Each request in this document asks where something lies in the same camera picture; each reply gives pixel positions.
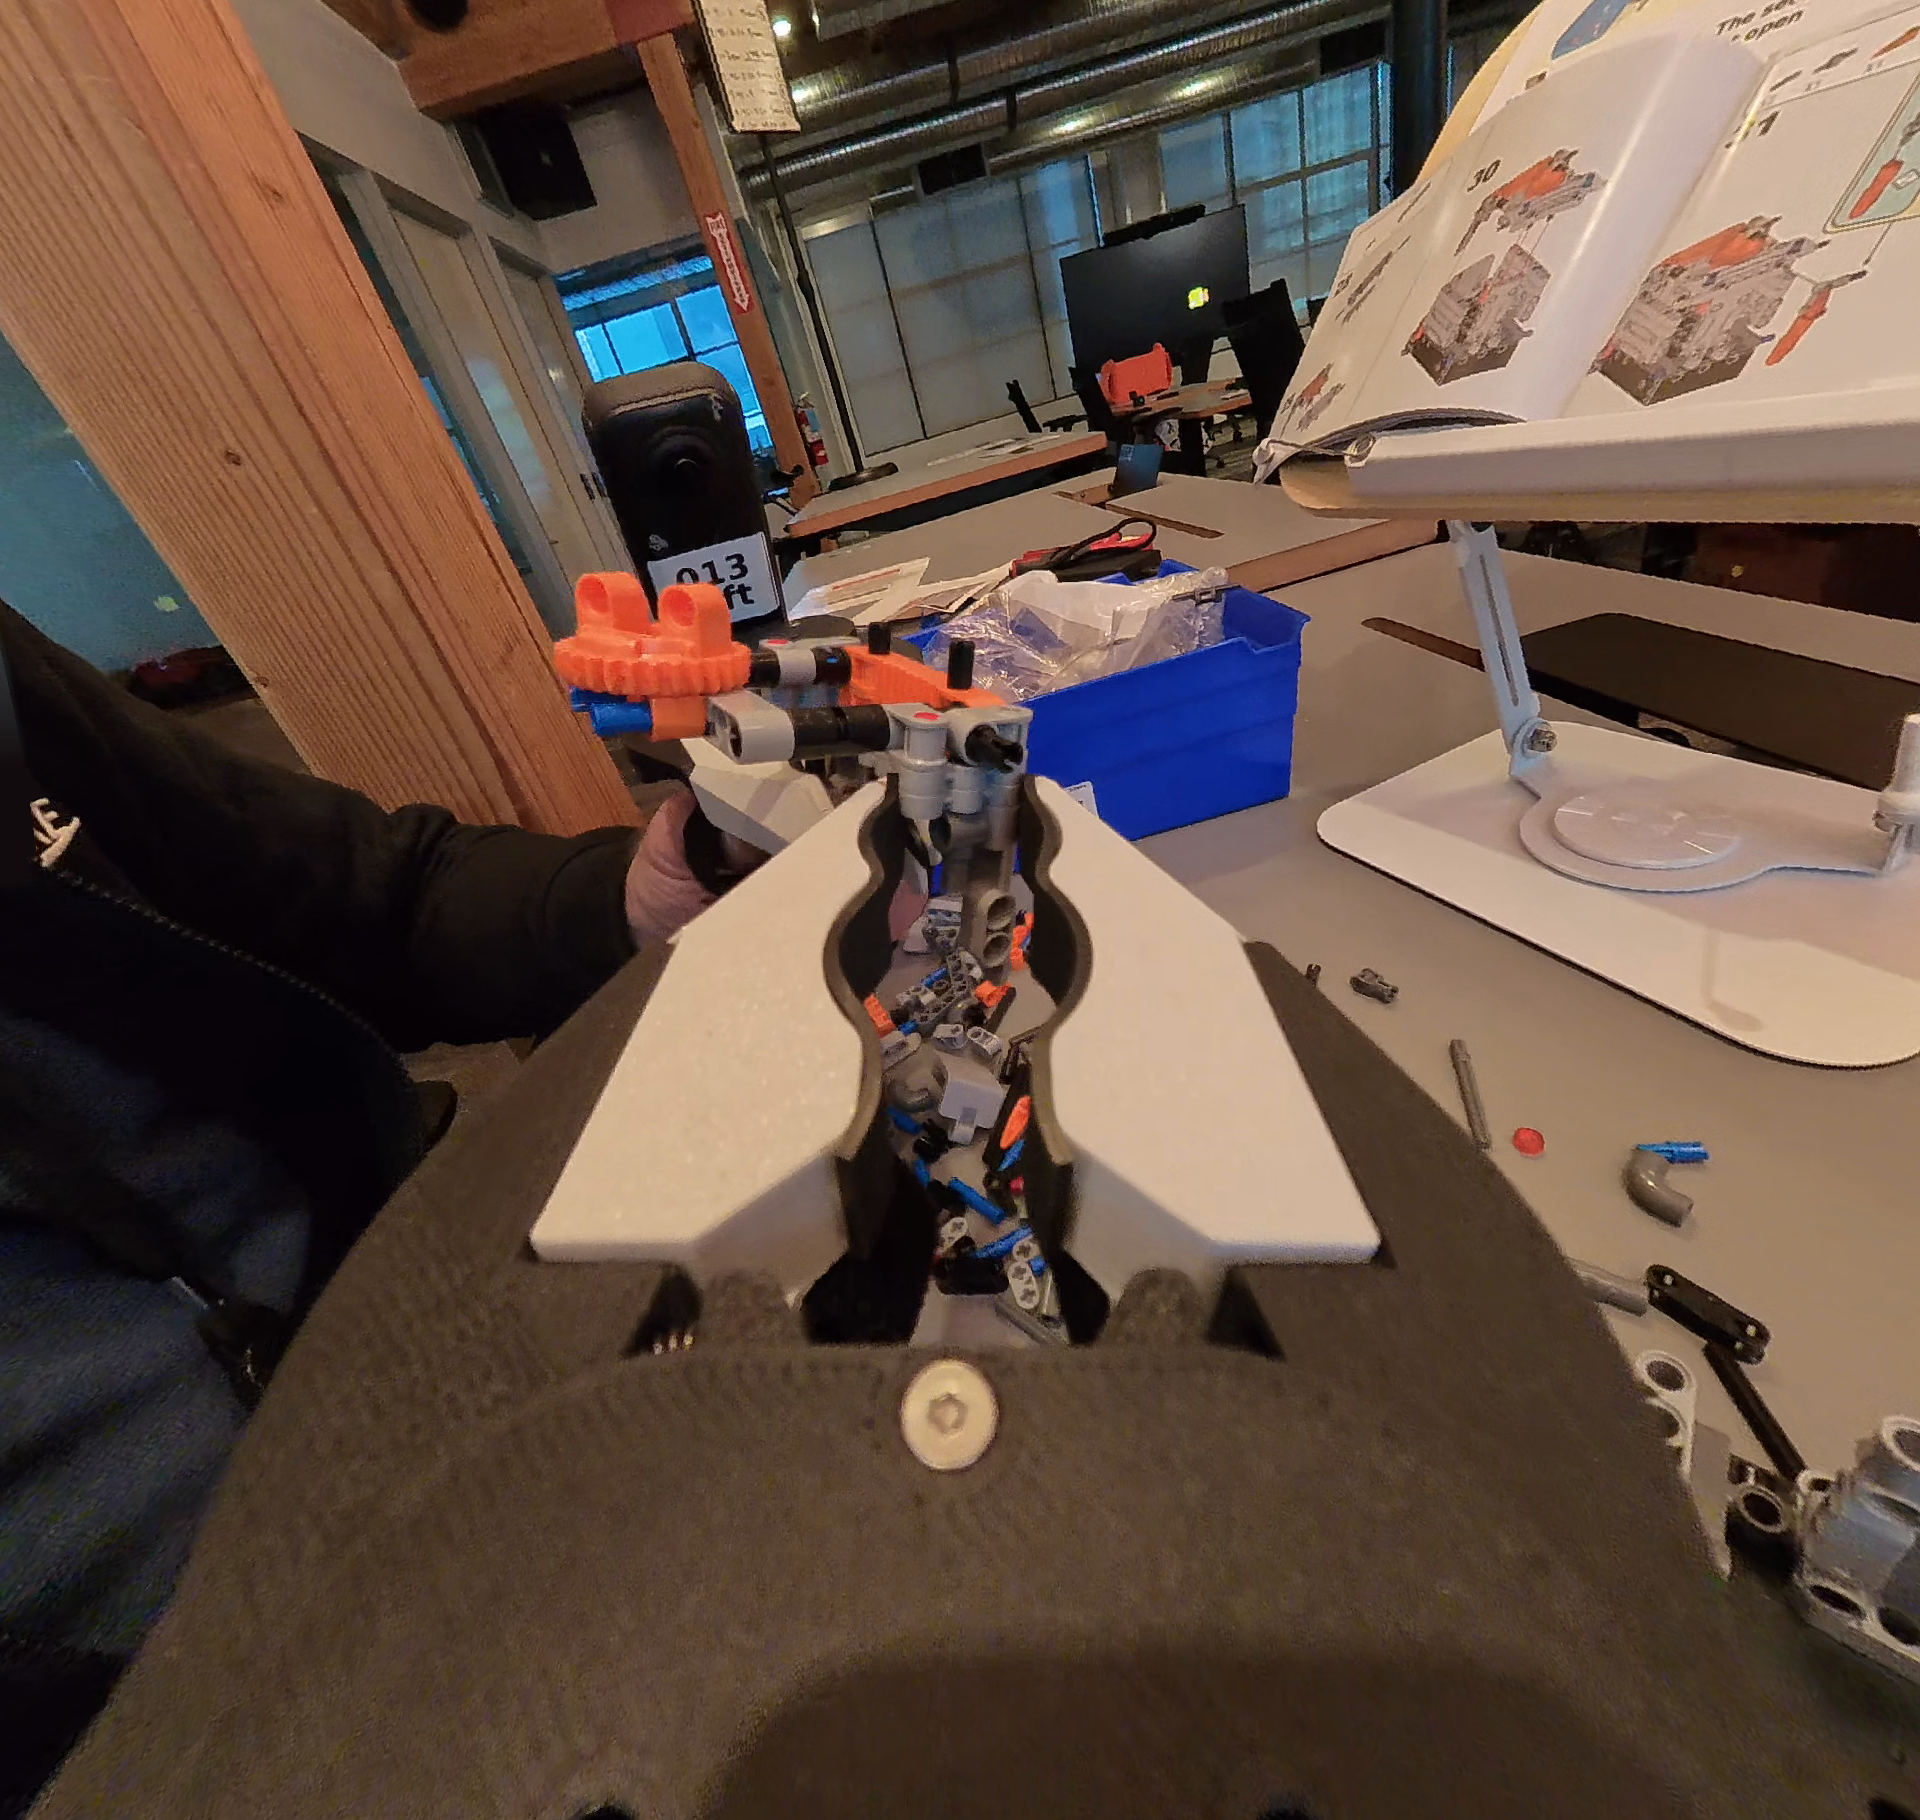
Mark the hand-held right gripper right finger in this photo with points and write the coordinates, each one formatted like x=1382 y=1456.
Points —
x=1216 y=1100

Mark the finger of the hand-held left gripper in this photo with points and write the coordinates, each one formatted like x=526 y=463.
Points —
x=758 y=795

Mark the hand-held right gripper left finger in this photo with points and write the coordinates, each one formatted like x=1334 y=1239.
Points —
x=707 y=1100

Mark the orange and grey wing assembly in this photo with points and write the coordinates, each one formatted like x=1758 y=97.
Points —
x=811 y=687

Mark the pile of small building pieces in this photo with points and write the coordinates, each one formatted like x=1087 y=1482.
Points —
x=962 y=1056

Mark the clear plastic bag with pieces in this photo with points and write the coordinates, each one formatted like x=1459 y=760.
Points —
x=1081 y=626

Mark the blue plastic bin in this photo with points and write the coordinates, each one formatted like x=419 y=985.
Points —
x=1202 y=727

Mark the grey building kit robot assembly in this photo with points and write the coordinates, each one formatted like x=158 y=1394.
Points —
x=1848 y=1552

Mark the person's left forearm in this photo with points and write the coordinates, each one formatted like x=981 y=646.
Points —
x=391 y=891

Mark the person's left hand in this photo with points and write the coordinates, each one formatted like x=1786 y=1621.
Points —
x=669 y=867

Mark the grey office table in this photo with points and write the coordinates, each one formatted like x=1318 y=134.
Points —
x=1292 y=516
x=946 y=478

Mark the red and black tool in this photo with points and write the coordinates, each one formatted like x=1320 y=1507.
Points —
x=1105 y=546

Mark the orange office chair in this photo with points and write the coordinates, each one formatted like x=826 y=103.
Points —
x=1134 y=382

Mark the white booklet stand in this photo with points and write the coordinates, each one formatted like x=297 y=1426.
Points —
x=1681 y=891

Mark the black monitor screen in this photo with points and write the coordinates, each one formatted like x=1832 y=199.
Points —
x=1155 y=292

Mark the black office chair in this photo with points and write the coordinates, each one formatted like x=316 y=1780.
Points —
x=1267 y=352

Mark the instruction booklet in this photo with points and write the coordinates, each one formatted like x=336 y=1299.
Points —
x=1623 y=202

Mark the black wall speaker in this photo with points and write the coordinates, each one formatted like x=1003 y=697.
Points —
x=541 y=157

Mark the white wall sign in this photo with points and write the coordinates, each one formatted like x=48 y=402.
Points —
x=745 y=51

